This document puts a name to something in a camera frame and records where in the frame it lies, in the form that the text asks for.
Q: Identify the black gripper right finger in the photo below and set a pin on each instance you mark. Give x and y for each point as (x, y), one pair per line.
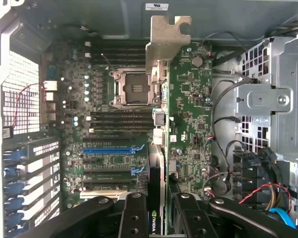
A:
(193, 218)

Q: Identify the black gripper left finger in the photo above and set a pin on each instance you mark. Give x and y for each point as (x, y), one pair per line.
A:
(135, 218)

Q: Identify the white expansion slot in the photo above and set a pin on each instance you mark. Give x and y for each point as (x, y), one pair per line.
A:
(101, 194)

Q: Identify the blue expansion slot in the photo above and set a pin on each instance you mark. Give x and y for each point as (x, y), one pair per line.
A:
(106, 150)

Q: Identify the green motherboard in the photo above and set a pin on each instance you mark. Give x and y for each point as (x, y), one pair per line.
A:
(188, 124)

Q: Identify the CPU socket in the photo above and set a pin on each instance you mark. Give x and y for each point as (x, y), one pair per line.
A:
(134, 86)

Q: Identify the silver metal drive cage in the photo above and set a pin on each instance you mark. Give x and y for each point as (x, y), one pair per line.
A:
(275, 99)

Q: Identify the round coin cell battery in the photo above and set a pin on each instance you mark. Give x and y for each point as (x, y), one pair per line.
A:
(197, 61)

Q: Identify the black open PC case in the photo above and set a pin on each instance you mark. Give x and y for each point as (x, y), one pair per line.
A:
(89, 15)

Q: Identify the small black switch box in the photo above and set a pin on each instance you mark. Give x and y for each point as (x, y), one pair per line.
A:
(7, 132)

